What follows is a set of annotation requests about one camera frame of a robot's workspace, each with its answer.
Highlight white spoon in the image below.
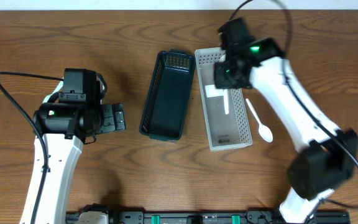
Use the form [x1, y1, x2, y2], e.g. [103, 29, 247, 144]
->
[218, 54, 230, 115]

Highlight white spoon bowl down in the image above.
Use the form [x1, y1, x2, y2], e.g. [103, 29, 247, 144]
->
[246, 98, 273, 143]

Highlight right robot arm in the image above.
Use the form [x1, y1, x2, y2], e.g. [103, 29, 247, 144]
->
[214, 18, 358, 223]

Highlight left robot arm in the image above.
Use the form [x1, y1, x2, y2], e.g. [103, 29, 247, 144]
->
[20, 68, 126, 223]

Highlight white label sticker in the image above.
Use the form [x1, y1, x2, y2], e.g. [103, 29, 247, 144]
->
[204, 85, 224, 98]

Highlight black plastic basket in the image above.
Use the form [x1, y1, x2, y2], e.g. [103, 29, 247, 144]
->
[139, 50, 195, 141]

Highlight clear plastic basket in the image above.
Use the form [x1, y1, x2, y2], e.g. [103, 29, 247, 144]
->
[195, 47, 252, 151]

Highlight right black cable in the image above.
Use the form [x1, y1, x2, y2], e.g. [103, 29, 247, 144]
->
[228, 0, 358, 209]

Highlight black cable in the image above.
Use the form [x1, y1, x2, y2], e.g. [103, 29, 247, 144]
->
[0, 70, 65, 224]
[228, 0, 358, 209]

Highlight left black cable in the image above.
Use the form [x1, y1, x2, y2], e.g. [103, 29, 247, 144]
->
[0, 70, 65, 224]

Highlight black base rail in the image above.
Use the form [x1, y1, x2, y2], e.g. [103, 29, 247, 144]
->
[65, 203, 351, 224]

